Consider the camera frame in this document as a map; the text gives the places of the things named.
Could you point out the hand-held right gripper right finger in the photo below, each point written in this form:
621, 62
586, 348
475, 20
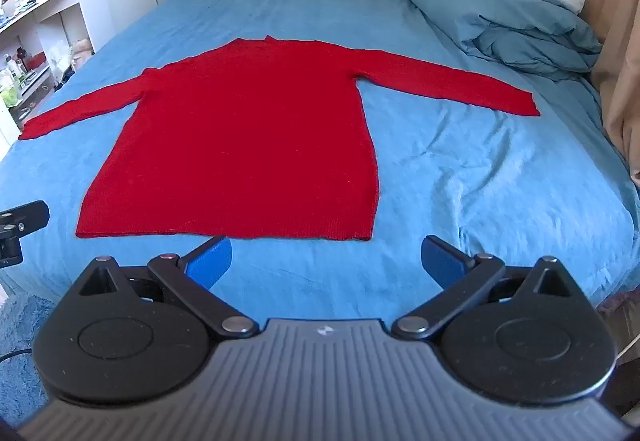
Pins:
440, 258

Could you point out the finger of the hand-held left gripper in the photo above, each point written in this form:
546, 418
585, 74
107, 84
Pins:
22, 221

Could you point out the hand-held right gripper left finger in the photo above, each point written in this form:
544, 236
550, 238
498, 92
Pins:
212, 261

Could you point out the red knit sweater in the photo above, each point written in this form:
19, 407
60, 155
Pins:
240, 141

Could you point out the blue shaggy rug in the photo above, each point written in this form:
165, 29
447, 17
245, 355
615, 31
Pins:
20, 346

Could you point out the red box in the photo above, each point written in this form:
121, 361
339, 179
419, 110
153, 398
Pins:
33, 61

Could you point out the white shelf unit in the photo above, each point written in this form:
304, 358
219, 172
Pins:
45, 36

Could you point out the teal duvet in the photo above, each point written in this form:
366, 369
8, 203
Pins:
500, 16

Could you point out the beige curtain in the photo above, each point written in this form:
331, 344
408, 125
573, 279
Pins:
617, 21

